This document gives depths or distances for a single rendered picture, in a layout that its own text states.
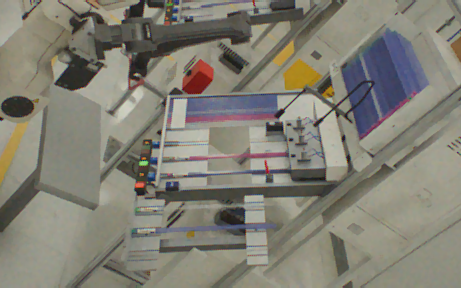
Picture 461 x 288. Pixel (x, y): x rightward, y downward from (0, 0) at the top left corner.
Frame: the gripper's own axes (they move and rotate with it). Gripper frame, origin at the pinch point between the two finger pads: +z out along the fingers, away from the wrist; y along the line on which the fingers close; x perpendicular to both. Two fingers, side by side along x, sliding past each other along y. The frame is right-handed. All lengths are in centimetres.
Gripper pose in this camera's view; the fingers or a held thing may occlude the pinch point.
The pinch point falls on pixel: (131, 80)
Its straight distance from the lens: 269.3
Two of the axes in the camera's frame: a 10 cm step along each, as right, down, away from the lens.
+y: -0.5, -7.3, 6.8
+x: -8.8, -2.9, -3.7
